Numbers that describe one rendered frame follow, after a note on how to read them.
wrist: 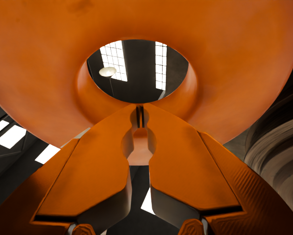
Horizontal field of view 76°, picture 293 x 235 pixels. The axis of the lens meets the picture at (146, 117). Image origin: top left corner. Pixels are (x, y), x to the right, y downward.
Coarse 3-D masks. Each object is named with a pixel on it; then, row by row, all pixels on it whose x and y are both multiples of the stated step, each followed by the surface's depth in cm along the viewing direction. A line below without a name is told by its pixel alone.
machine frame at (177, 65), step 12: (168, 48) 48; (168, 60) 51; (180, 60) 49; (168, 72) 53; (180, 72) 52; (168, 84) 56; (288, 84) 42; (228, 144) 63; (240, 144) 61; (240, 156) 65
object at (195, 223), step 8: (80, 224) 5; (88, 224) 5; (184, 224) 5; (192, 224) 5; (200, 224) 5; (72, 232) 5; (80, 232) 5; (88, 232) 5; (184, 232) 5; (192, 232) 5; (200, 232) 5
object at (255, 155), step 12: (288, 108) 35; (264, 120) 41; (276, 120) 36; (288, 120) 32; (264, 132) 36; (276, 132) 34; (288, 132) 33; (252, 144) 39; (264, 144) 37; (276, 144) 36; (252, 156) 41; (264, 156) 39; (252, 168) 43
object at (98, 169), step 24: (120, 120) 10; (96, 144) 9; (120, 144) 8; (72, 168) 7; (96, 168) 7; (120, 168) 7; (72, 192) 6; (96, 192) 6; (120, 192) 6; (48, 216) 6; (72, 216) 6; (96, 216) 6; (120, 216) 7
